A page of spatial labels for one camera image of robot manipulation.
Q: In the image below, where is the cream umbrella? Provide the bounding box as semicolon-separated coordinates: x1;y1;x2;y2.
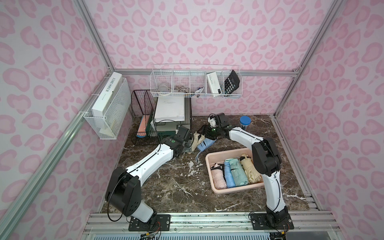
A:
240;154;263;184
189;132;205;154

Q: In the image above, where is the blue umbrella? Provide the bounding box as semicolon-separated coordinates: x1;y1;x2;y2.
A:
195;139;217;162
224;161;236;189

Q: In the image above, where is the pink plastic storage box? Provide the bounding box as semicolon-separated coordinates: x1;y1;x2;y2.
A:
206;148;264;195

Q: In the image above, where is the pink umbrella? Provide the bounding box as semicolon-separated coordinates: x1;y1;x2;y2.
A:
211;163;227;190

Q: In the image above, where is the mint green umbrella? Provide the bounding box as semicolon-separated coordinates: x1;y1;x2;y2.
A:
225;159;249;187

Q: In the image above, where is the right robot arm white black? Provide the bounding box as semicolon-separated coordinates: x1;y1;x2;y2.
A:
198;113;290;229

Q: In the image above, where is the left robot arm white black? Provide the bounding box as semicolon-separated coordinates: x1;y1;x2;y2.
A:
105;126;193;224

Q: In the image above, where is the small white box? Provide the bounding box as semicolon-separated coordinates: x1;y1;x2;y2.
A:
207;72;222;97

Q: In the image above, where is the long white box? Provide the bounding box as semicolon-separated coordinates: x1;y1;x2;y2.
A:
92;72;123;118

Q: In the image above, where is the green document tray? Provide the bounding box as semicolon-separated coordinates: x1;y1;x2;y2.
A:
151;121;191;141

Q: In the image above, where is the blue lid pencil jar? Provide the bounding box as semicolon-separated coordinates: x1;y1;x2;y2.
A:
240;116;252;130

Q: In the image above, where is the white paper stack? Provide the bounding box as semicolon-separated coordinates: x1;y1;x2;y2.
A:
154;97;185;123

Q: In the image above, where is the black calculator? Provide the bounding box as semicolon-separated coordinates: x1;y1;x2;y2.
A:
224;70;241;95

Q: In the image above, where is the black wire file rack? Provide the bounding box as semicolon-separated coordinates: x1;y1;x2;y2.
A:
130;90;192;145

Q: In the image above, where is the white wire wall basket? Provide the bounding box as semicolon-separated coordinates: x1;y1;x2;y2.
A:
150;64;243;99

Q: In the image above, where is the white wire side basket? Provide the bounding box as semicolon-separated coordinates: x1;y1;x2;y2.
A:
84;78;131;140

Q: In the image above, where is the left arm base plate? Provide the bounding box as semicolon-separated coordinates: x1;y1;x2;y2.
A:
129;214;171;232

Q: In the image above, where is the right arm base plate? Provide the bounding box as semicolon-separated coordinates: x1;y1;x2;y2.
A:
249;212;295;231

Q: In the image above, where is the aluminium front rail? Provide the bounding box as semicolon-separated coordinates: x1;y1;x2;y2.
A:
81;211;344;240

